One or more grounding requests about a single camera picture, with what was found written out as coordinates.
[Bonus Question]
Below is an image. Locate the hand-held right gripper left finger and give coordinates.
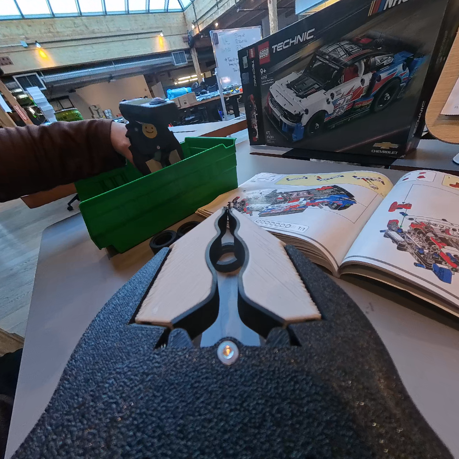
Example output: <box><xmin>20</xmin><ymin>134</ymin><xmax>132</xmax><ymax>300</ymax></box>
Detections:
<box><xmin>135</xmin><ymin>207</ymin><xmax>229</xmax><ymax>338</ymax></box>

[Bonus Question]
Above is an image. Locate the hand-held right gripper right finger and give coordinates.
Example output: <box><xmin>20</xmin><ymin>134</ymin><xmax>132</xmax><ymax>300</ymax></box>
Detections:
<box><xmin>229</xmin><ymin>209</ymin><xmax>322</xmax><ymax>338</ymax></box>

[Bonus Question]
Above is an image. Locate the green plastic bin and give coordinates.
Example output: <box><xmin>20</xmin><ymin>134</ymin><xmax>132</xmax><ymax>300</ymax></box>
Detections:
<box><xmin>75</xmin><ymin>136</ymin><xmax>239</xmax><ymax>253</ymax></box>

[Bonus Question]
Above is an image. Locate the black toy tire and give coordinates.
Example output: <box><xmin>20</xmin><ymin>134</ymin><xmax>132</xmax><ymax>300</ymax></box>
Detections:
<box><xmin>176</xmin><ymin>220</ymin><xmax>201</xmax><ymax>239</ymax></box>
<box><xmin>209</xmin><ymin>241</ymin><xmax>247</xmax><ymax>274</ymax></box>
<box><xmin>150</xmin><ymin>229</ymin><xmax>178</xmax><ymax>255</ymax></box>

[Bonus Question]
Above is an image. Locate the toy car instruction booklet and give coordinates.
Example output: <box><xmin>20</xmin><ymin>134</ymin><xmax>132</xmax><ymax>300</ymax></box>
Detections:
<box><xmin>195</xmin><ymin>169</ymin><xmax>459</xmax><ymax>318</ymax></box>

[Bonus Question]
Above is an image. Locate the person's left hand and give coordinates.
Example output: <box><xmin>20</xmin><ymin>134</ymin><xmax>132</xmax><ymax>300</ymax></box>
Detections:
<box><xmin>110</xmin><ymin>122</ymin><xmax>136</xmax><ymax>165</ymax></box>

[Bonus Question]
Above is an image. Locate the long wooden workbench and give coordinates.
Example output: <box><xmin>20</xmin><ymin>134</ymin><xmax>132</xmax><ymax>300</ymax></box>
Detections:
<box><xmin>169</xmin><ymin>91</ymin><xmax>248</xmax><ymax>122</ymax></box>

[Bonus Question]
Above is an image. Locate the green drink can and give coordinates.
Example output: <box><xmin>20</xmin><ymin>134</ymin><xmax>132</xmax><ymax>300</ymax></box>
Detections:
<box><xmin>54</xmin><ymin>108</ymin><xmax>85</xmax><ymax>122</ymax></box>

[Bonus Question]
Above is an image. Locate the whiteboard on stand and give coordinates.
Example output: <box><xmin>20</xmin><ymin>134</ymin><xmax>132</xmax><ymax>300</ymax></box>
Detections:
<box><xmin>210</xmin><ymin>26</ymin><xmax>263</xmax><ymax>120</ymax></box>

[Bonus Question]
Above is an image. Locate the toy car set box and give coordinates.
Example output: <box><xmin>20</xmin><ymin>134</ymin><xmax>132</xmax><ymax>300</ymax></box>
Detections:
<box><xmin>237</xmin><ymin>0</ymin><xmax>459</xmax><ymax>158</ymax></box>

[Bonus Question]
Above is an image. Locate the person's dark clothing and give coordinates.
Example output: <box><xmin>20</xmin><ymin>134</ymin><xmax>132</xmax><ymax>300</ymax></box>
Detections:
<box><xmin>0</xmin><ymin>346</ymin><xmax>24</xmax><ymax>449</ymax></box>

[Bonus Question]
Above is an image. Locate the printed paper sheet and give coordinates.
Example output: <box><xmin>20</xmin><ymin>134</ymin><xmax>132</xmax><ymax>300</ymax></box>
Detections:
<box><xmin>441</xmin><ymin>82</ymin><xmax>459</xmax><ymax>115</ymax></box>

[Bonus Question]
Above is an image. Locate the rounded wooden board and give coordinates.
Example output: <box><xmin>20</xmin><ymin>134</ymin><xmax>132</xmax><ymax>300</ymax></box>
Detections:
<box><xmin>425</xmin><ymin>30</ymin><xmax>459</xmax><ymax>144</ymax></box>

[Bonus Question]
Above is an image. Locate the metal air duct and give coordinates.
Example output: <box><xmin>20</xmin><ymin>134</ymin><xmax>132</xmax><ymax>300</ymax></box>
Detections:
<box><xmin>41</xmin><ymin>54</ymin><xmax>187</xmax><ymax>87</ymax></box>

